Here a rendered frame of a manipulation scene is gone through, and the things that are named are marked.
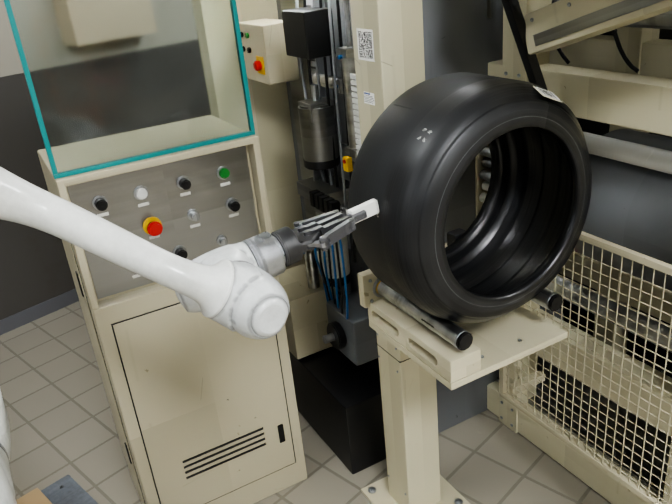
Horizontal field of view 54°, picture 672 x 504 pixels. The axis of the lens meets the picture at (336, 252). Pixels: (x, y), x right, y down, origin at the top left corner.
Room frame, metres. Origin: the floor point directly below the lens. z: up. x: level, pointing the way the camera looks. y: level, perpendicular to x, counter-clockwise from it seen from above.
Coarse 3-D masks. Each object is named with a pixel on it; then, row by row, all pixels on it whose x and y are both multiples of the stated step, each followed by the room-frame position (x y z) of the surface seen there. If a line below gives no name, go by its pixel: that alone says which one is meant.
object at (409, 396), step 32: (352, 0) 1.72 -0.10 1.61; (384, 0) 1.63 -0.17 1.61; (416, 0) 1.67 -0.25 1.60; (352, 32) 1.73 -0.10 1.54; (384, 32) 1.62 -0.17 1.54; (416, 32) 1.66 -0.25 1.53; (384, 64) 1.62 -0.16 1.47; (416, 64) 1.66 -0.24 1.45; (384, 96) 1.62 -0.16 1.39; (384, 352) 1.69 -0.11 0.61; (384, 384) 1.70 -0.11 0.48; (416, 384) 1.64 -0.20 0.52; (384, 416) 1.72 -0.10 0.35; (416, 416) 1.64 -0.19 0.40; (416, 448) 1.64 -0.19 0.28; (416, 480) 1.63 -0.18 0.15
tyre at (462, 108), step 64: (384, 128) 1.41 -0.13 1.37; (448, 128) 1.29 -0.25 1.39; (512, 128) 1.32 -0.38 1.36; (576, 128) 1.41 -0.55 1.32; (384, 192) 1.30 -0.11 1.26; (448, 192) 1.25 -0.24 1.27; (512, 192) 1.66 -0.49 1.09; (576, 192) 1.42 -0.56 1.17; (384, 256) 1.29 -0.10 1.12; (448, 256) 1.58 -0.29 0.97; (512, 256) 1.55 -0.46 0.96
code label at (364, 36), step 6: (360, 30) 1.69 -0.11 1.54; (366, 30) 1.67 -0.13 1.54; (372, 30) 1.64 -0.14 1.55; (360, 36) 1.69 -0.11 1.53; (366, 36) 1.67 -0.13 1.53; (372, 36) 1.64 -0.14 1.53; (360, 42) 1.69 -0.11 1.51; (366, 42) 1.67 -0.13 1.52; (372, 42) 1.64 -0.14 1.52; (360, 48) 1.70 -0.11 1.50; (366, 48) 1.67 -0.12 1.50; (372, 48) 1.65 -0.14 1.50; (360, 54) 1.70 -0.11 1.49; (366, 54) 1.67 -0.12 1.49; (372, 54) 1.65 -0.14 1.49; (366, 60) 1.67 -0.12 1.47; (372, 60) 1.65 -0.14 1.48
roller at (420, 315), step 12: (384, 288) 1.53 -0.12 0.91; (396, 300) 1.47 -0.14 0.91; (408, 300) 1.44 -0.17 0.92; (408, 312) 1.42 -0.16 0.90; (420, 312) 1.39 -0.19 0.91; (432, 324) 1.34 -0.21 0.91; (444, 324) 1.31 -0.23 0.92; (456, 324) 1.31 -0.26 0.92; (444, 336) 1.30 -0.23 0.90; (456, 336) 1.27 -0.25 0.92; (468, 336) 1.27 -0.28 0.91
